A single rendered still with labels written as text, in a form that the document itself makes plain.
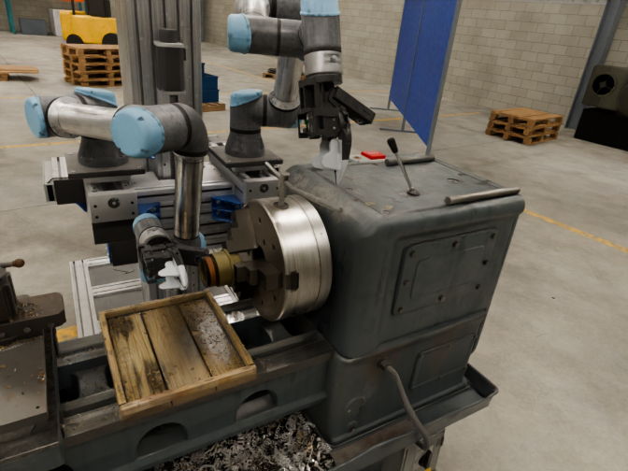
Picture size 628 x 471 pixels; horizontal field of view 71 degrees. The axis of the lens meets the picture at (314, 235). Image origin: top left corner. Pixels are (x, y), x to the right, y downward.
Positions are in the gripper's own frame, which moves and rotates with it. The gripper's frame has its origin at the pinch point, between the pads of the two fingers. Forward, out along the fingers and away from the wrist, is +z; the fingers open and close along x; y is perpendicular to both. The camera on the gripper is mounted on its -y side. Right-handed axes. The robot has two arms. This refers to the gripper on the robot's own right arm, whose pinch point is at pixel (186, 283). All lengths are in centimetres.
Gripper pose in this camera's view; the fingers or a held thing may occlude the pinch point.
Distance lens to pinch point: 106.5
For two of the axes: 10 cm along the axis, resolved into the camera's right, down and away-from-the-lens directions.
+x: 0.9, -8.9, -4.4
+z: 4.9, 4.2, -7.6
